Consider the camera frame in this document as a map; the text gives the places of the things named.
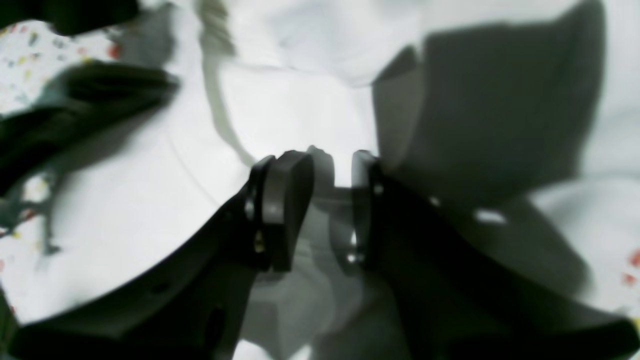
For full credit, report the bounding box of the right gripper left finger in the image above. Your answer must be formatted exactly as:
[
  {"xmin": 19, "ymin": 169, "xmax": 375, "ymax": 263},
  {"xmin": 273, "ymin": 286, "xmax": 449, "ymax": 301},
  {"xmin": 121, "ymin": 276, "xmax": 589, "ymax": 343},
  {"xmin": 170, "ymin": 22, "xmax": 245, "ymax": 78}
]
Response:
[{"xmin": 10, "ymin": 150, "xmax": 314, "ymax": 360}]

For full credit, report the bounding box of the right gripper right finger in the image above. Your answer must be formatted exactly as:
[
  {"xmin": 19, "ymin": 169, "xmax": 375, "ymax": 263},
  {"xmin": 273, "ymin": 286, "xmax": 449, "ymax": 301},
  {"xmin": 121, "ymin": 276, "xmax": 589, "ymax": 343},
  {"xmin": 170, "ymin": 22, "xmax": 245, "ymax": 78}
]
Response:
[{"xmin": 351, "ymin": 150, "xmax": 639, "ymax": 360}]

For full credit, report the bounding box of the terrazzo patterned tablecloth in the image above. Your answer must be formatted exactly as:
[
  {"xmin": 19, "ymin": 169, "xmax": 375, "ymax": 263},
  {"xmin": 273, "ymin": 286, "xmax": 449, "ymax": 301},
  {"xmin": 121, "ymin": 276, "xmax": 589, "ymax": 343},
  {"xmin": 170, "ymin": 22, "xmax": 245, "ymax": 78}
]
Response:
[{"xmin": 0, "ymin": 20, "xmax": 121, "ymax": 117}]

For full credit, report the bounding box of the white T-shirt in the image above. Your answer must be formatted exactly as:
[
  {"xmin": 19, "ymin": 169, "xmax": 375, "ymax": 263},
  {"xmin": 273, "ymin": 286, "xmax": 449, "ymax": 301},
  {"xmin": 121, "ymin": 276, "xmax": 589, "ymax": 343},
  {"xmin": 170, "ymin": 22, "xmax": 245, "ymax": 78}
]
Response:
[{"xmin": 1, "ymin": 0, "xmax": 639, "ymax": 360}]

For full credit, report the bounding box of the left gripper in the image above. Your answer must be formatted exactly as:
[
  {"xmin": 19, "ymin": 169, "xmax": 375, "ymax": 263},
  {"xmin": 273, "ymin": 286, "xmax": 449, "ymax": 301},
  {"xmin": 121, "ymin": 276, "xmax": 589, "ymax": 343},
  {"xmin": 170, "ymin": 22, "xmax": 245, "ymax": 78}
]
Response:
[{"xmin": 1, "ymin": 0, "xmax": 179, "ymax": 195}]

